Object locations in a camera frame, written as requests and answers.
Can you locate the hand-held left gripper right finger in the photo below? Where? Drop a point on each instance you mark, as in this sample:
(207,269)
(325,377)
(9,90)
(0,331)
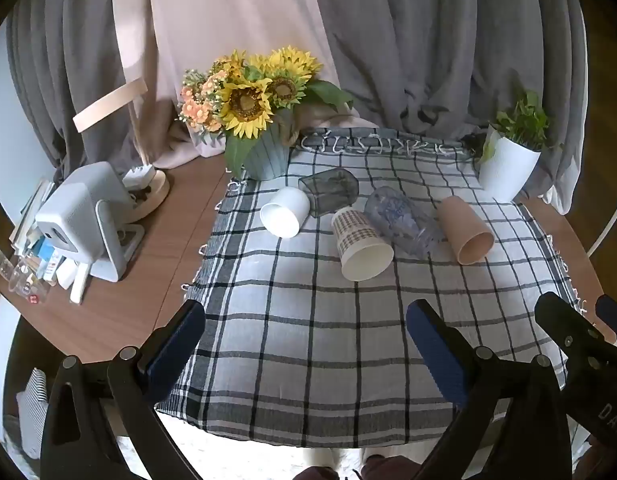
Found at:
(436,347)

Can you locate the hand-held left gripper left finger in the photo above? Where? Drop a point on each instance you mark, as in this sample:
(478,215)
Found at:
(176,347)

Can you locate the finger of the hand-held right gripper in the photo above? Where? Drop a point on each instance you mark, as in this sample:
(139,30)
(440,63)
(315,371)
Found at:
(613,317)
(563,327)

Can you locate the beige cup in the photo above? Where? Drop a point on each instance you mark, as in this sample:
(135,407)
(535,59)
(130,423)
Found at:
(458,220)

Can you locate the plaid paper cup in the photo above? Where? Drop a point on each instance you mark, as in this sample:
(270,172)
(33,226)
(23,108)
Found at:
(356,232)

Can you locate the clear plastic cup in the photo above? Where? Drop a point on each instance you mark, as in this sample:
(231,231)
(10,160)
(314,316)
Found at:
(1,260)
(31,285)

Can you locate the white cup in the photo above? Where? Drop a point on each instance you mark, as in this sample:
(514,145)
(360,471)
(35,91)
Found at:
(288,205)

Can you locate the dark square glass cup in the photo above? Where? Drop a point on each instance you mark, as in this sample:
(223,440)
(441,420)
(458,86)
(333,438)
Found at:
(328,190)

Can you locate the white remote control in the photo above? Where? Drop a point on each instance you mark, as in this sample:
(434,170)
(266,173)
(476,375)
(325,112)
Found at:
(80,282)

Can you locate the black white checkered cloth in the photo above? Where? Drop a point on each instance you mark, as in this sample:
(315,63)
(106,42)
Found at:
(298,335)

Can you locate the clear blue patterned glass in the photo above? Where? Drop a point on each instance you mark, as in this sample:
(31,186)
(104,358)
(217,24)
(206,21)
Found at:
(398,220)

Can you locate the white fluffy rug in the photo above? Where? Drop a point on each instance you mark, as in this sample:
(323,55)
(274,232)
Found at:
(268,460)

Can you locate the striped grey white cloth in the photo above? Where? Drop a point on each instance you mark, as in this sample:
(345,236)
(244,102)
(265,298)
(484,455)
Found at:
(32,410)

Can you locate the blue white small box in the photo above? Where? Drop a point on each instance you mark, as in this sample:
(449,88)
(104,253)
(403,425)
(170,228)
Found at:
(43,255)

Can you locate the white plant pot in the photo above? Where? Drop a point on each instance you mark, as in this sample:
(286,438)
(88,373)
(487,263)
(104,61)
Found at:
(508,170)

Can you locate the white projector on stand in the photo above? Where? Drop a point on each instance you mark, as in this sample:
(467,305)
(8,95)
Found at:
(73,205)

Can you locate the small white ridged device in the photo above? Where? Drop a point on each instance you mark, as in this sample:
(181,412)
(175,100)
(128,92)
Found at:
(138,176)

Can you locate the blue-green ribbed vase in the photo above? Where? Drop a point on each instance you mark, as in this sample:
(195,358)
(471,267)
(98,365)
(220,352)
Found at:
(266,160)

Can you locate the green leafy plant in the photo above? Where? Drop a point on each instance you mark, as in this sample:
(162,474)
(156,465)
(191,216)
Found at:
(523,122)

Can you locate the orange flower bunch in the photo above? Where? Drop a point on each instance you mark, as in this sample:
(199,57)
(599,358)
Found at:
(201,105)

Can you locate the wooden desk lamp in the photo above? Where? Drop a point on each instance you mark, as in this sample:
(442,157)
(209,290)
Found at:
(108,102)

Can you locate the sunflower bouquet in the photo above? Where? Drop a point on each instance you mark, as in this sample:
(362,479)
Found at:
(246,102)

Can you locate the grey curtain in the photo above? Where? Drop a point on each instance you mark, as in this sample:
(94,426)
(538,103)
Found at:
(438,35)
(63,35)

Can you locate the pale pink curtain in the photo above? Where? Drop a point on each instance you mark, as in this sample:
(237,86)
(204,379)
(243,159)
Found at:
(213,10)

